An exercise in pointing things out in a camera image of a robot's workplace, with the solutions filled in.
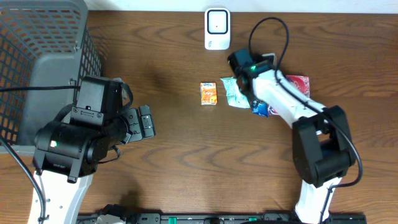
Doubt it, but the orange white Kleenex tissue pack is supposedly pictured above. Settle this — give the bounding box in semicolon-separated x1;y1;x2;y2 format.
200;82;218;105

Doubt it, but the mint green wipes packet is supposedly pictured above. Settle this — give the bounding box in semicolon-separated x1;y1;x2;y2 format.
220;77;250;109

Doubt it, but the blue Oreo cookie pack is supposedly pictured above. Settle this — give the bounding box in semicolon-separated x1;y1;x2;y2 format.
251;101;269;118

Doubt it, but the red purple snack box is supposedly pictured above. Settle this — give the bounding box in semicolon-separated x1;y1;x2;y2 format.
286;75;310;97

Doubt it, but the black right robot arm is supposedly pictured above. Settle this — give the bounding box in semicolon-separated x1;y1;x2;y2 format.
228;49;362;223

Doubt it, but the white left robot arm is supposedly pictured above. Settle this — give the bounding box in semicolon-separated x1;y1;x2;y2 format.
28;76;155;223

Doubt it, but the white barcode scanner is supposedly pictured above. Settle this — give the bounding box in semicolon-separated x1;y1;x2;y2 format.
205;8;231;50

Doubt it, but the dark grey plastic basket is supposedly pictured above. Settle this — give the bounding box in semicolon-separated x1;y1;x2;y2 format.
1;0;102;157

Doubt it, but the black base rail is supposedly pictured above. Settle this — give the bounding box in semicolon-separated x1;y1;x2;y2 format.
76;212;368;224

